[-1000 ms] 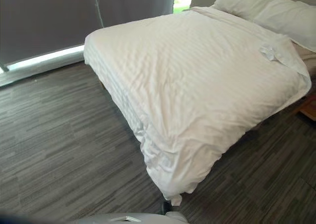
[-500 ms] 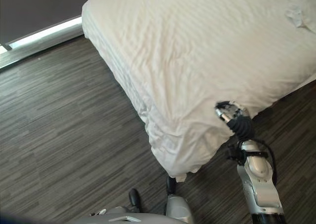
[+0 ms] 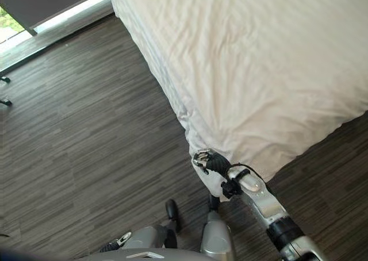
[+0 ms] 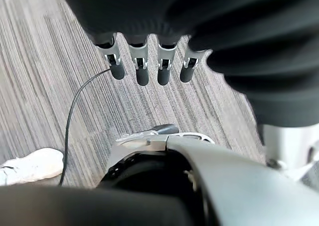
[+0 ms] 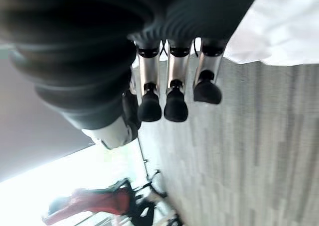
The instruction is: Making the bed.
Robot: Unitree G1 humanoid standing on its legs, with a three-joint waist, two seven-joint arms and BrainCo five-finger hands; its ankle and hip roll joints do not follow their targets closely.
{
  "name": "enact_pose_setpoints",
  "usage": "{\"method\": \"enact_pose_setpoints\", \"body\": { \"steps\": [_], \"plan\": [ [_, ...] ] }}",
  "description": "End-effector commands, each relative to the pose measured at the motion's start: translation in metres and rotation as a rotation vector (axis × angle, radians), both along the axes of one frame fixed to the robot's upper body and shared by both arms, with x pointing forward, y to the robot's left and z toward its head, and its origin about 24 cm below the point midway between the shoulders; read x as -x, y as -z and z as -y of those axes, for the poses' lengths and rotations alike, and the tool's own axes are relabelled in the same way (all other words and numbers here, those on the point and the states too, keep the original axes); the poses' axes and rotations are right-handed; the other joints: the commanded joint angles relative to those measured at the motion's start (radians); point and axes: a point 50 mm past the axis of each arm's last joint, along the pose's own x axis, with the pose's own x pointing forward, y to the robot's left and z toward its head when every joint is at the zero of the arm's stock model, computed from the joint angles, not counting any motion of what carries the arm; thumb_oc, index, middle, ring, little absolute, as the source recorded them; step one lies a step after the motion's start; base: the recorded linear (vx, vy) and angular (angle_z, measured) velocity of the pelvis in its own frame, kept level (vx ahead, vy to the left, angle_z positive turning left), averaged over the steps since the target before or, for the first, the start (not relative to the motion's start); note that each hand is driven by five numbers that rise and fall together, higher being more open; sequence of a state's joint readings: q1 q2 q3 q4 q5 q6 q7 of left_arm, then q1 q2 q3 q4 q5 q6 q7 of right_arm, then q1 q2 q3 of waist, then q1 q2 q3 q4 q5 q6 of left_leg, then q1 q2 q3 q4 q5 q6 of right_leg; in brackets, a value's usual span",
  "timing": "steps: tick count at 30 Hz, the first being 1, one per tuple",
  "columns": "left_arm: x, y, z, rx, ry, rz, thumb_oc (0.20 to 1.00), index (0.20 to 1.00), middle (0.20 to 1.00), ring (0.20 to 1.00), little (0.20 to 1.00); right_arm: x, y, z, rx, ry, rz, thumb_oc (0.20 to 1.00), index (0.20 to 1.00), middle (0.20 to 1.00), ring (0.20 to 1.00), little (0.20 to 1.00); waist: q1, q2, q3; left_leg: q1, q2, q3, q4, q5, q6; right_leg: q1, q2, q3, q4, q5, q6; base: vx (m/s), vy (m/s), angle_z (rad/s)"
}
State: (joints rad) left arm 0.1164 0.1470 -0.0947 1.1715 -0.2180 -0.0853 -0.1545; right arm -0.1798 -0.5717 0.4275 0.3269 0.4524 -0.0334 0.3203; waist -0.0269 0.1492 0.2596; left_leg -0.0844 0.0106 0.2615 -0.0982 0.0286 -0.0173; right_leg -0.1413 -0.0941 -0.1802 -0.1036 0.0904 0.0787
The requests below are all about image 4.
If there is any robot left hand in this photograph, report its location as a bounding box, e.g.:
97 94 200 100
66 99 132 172
57 0 319 184

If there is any robot dark foot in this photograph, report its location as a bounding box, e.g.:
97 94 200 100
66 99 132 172
151 123 180 135

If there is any robot silver leg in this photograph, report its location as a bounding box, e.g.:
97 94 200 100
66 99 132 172
98 130 319 226

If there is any robot black hip cover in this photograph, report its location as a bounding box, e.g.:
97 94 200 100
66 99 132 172
0 184 200 226

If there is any person's white shoe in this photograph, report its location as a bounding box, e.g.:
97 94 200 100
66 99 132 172
0 147 64 186

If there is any thin black cable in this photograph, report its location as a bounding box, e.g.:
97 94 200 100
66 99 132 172
58 68 112 186

